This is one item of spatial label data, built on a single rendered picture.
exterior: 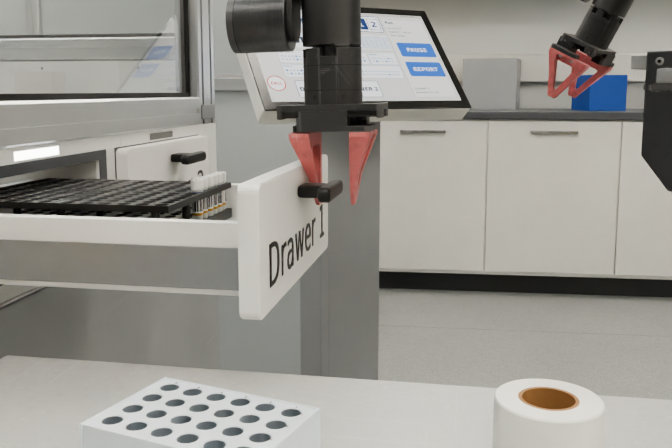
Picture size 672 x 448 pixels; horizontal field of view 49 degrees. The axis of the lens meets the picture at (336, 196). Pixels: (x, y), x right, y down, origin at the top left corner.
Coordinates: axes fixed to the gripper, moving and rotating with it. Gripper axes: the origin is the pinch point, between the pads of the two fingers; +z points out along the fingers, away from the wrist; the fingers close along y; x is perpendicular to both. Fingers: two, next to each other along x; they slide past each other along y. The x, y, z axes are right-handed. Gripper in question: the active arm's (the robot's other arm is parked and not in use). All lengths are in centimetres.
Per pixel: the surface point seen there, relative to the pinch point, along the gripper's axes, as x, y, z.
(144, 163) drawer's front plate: -18.9, 28.4, -1.7
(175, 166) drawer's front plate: -29.3, 28.3, -0.3
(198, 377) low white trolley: 15.3, 9.6, 13.3
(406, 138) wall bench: -290, 13, 12
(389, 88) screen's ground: -95, 3, -11
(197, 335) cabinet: -41, 31, 29
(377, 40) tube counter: -104, 7, -22
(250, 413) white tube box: 29.5, 0.9, 9.8
